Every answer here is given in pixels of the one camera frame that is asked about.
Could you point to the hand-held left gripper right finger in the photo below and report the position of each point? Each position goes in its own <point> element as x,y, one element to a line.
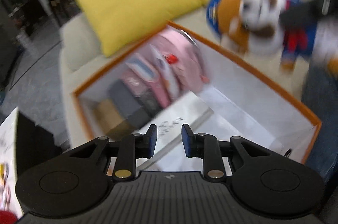
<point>187,140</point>

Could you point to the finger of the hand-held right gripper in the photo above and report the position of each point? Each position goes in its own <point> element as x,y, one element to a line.
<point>301,14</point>

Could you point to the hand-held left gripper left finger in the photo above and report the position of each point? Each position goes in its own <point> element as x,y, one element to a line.
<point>152,140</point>

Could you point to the long white box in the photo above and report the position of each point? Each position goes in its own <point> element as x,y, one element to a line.
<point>184,113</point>

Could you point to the brown bear plush blue outfit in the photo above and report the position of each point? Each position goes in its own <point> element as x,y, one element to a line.
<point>261,10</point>

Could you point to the grey small box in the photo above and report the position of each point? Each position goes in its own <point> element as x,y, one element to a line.
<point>126,102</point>

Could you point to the brown small box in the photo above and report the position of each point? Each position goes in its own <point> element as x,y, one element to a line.
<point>111,118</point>

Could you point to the pink case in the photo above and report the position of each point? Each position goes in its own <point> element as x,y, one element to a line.
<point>158,86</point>

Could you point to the orange cardboard box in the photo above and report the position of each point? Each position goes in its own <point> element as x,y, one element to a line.
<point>237,121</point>

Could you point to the pink pouch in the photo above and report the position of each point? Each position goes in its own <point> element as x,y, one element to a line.
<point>182,55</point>

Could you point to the person's blue jeans leg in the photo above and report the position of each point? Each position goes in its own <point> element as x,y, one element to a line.
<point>322,108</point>

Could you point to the beige sofa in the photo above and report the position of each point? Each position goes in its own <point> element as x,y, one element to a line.
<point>79,36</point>

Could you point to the yellow pillow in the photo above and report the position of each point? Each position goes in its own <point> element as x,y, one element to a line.
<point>137,2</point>

